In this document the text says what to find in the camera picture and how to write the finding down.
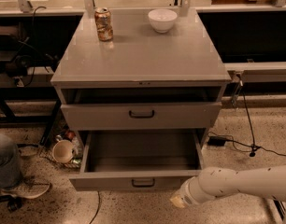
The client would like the white sneaker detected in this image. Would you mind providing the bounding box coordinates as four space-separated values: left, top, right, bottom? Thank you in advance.
1 182 50 199

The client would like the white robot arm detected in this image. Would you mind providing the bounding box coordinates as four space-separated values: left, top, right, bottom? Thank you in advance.
170 165 286 224

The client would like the grey drawer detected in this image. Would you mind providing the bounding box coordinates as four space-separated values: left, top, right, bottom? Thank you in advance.
70 129 203 191
61 103 222 131

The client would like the black floor cable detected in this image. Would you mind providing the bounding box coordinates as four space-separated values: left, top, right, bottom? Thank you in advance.
207 75 286 159

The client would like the grey drawer cabinet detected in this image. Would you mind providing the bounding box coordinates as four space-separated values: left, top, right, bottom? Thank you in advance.
51 8 230 140

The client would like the grey top drawer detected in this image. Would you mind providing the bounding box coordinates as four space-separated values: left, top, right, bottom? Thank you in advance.
61 103 222 131

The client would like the black equipment on left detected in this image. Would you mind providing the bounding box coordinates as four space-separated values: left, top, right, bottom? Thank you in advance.
0 23 33 77

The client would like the white cup on floor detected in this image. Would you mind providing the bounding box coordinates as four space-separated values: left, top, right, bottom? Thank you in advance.
52 140 74 163

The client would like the person leg in jeans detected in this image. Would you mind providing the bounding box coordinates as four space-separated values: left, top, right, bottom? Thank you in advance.
0 134 22 189

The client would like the white ceramic bowl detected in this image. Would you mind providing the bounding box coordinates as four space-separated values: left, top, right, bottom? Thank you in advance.
148 8 178 33

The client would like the orange soda can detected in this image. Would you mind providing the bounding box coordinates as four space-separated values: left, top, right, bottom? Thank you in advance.
94 7 113 41

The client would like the black chair base leg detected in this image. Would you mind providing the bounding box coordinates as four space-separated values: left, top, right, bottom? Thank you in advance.
274 201 286 219

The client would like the black power adapter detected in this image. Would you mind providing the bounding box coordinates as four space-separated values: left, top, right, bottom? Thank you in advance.
207 136 227 147

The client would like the black office chair wheel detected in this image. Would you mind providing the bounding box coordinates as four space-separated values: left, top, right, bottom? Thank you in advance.
0 195 22 212

